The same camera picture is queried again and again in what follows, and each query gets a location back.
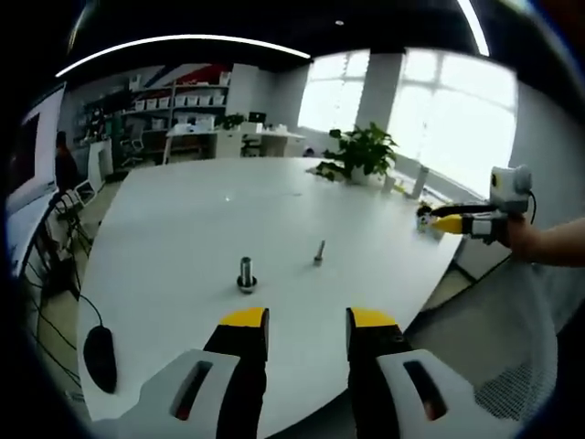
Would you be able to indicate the white cabinet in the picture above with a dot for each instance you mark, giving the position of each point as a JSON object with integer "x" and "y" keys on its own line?
{"x": 98, "y": 160}

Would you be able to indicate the short ceiling light strip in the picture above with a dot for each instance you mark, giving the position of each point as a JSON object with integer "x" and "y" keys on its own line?
{"x": 475, "y": 27}

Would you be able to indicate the small silver threaded stud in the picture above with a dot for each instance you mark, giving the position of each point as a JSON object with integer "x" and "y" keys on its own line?
{"x": 321, "y": 249}

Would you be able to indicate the storage shelving with white bins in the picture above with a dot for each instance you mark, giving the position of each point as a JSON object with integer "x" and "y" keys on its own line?
{"x": 183, "y": 100}

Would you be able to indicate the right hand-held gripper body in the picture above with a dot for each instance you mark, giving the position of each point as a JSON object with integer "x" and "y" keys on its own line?
{"x": 509, "y": 189}

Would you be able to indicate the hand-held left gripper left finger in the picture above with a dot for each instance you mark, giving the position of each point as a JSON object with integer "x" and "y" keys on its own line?
{"x": 183, "y": 398}

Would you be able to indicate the large computer monitor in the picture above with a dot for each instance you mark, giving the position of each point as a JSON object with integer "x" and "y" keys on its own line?
{"x": 32, "y": 151}

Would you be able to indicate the large silver threaded stud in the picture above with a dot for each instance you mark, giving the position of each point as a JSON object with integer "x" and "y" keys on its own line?
{"x": 247, "y": 267}

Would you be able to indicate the small black white figurine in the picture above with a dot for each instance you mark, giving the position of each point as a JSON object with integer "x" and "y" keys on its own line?
{"x": 425, "y": 220}

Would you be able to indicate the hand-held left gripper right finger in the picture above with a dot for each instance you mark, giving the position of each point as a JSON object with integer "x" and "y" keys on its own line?
{"x": 411, "y": 398}

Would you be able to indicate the long curved ceiling light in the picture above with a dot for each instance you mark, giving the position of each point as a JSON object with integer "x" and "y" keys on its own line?
{"x": 183, "y": 40}

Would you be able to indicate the white bottle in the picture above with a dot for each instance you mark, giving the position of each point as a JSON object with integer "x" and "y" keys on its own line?
{"x": 421, "y": 182}

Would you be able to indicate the grey mesh office chair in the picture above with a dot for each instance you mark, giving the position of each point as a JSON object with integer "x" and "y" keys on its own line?
{"x": 503, "y": 347}

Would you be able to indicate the potted green plant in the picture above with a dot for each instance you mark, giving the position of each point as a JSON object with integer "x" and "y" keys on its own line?
{"x": 361, "y": 151}

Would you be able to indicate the white background counter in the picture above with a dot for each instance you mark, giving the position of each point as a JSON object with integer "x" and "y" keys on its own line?
{"x": 228, "y": 139}

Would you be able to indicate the black computer mouse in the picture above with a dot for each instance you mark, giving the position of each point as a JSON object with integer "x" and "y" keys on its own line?
{"x": 99, "y": 359}

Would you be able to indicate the tilted white side desk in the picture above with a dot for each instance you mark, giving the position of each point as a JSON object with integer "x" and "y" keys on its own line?
{"x": 27, "y": 228}

